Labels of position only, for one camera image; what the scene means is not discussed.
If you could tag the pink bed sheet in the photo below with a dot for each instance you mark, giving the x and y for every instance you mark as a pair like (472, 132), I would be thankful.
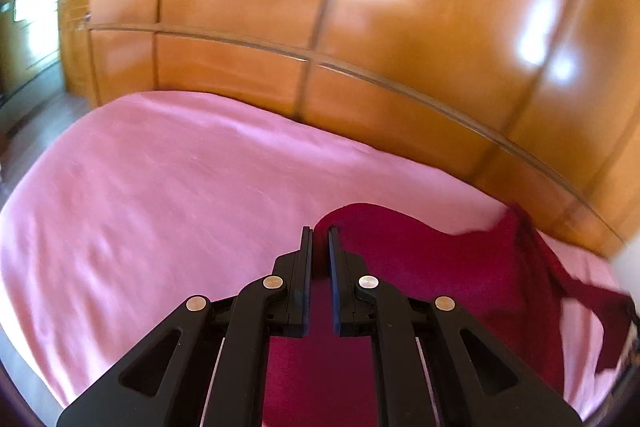
(161, 195)

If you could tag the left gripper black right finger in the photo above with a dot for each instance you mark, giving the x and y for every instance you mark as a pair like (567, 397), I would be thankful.
(435, 364)

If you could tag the dark red knit garment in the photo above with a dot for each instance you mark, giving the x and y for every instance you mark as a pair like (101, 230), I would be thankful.
(555, 306)

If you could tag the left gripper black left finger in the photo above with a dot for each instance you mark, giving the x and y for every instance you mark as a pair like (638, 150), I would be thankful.
(205, 364)

